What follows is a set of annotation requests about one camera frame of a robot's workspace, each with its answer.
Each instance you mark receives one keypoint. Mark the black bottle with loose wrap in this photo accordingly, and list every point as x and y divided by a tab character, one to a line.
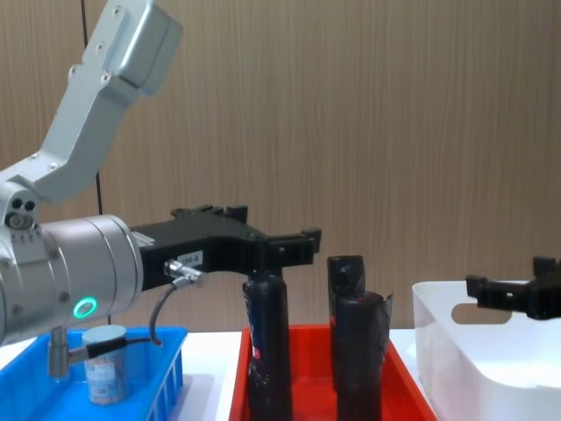
361	359

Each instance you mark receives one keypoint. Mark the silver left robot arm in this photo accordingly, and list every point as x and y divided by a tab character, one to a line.
83	259

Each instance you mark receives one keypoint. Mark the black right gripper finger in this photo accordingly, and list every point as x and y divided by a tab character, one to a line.
504	294
548	268

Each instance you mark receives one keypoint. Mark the black bottle with angled top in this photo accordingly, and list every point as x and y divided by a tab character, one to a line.
346	274

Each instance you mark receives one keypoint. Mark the red plastic tray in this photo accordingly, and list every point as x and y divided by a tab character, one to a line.
311	390

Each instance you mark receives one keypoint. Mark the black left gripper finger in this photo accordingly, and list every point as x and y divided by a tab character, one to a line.
293	250
210	212

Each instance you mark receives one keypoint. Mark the black bottle with printed label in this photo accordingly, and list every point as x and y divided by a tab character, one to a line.
269	342

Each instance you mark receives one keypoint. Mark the blue plastic tray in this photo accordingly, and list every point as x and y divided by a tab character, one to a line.
39	394

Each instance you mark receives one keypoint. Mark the cylindrical can with grey lid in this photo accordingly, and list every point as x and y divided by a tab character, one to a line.
107	377

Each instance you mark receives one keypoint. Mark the white plastic bin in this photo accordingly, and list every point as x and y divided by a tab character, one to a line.
486	364

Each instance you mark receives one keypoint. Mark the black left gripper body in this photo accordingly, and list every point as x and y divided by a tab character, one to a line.
206	245

